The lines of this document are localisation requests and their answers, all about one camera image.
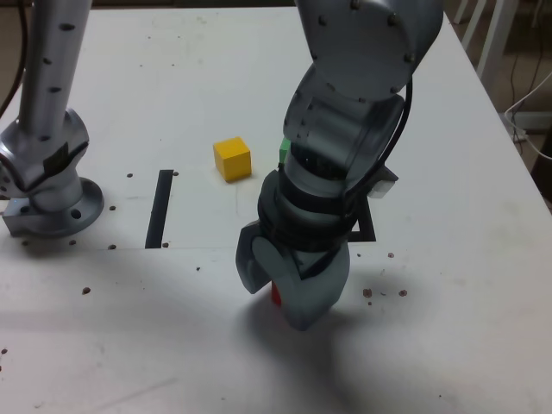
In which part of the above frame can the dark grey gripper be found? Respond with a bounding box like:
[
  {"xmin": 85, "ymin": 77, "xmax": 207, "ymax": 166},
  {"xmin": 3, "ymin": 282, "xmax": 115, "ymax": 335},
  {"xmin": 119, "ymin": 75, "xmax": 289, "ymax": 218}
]
[{"xmin": 235, "ymin": 222, "xmax": 351, "ymax": 334}]

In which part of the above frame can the yellow cube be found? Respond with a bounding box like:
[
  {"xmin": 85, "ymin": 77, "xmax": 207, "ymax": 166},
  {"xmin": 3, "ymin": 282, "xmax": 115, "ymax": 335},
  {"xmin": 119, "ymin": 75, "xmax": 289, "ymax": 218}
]
[{"xmin": 212, "ymin": 136, "xmax": 253, "ymax": 184}]

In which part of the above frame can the black tape square outline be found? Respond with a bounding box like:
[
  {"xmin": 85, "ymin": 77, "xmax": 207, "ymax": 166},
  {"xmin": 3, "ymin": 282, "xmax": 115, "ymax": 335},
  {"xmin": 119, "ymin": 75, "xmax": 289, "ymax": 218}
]
[{"xmin": 344, "ymin": 198, "xmax": 377, "ymax": 243}]

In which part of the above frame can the black tape strip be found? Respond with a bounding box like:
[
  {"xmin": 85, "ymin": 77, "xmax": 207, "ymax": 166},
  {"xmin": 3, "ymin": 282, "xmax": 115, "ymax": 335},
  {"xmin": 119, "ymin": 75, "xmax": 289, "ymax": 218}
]
[{"xmin": 144, "ymin": 169, "xmax": 174, "ymax": 250}]

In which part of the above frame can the dark brown furniture piece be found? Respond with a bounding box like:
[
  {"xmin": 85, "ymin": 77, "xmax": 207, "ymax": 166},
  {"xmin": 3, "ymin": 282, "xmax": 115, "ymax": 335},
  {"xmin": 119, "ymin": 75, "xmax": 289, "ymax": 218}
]
[{"xmin": 530, "ymin": 129, "xmax": 552, "ymax": 212}]

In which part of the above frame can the white furniture leg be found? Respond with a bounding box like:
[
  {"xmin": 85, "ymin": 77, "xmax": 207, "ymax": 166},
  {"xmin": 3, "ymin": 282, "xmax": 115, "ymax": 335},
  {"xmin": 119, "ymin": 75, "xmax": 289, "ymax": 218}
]
[
  {"xmin": 461, "ymin": 0, "xmax": 488, "ymax": 47},
  {"xmin": 476, "ymin": 0, "xmax": 518, "ymax": 81},
  {"xmin": 452, "ymin": 0, "xmax": 474, "ymax": 25}
]

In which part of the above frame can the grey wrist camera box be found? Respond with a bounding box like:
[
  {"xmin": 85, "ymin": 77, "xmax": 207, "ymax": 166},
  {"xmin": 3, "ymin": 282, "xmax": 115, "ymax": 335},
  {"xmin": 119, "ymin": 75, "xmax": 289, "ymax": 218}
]
[{"xmin": 368, "ymin": 166, "xmax": 398, "ymax": 200}]

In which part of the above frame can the white cable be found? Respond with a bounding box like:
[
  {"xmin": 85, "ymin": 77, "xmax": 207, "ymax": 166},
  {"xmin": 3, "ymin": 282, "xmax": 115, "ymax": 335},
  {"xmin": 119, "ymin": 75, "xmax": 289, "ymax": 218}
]
[{"xmin": 503, "ymin": 71, "xmax": 552, "ymax": 161}]

